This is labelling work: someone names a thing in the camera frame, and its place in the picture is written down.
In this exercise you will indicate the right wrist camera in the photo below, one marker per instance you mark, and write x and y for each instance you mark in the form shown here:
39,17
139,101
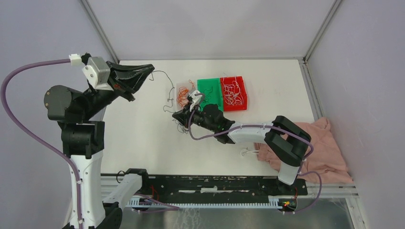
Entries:
195,98

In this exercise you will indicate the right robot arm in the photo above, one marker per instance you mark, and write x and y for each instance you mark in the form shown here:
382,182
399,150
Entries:
288,141

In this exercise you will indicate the green plastic bin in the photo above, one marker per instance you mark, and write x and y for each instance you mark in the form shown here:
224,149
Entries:
213,92

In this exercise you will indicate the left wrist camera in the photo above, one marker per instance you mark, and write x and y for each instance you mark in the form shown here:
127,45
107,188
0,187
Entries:
95,70

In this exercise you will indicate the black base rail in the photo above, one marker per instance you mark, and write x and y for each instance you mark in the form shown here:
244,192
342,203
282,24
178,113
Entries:
182,189

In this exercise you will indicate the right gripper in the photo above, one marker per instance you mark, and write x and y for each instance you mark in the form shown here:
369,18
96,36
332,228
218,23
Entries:
183,117

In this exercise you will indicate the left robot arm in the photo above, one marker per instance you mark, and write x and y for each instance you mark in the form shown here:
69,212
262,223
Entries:
83,140

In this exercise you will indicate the pink cloth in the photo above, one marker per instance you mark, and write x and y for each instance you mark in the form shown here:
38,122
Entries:
326,158

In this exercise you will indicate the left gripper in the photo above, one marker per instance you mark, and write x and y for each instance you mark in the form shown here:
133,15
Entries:
126,78

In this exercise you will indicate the blue cable duct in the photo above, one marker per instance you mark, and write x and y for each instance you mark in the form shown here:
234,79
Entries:
272,203

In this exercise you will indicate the clear plastic bin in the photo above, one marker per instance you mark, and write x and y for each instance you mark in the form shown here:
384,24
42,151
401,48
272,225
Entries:
181,91

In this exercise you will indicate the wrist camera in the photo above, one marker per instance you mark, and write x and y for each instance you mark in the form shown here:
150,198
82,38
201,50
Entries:
195,98
95,70

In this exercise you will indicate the red plastic bin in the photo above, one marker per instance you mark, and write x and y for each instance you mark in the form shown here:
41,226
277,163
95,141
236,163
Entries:
234,93

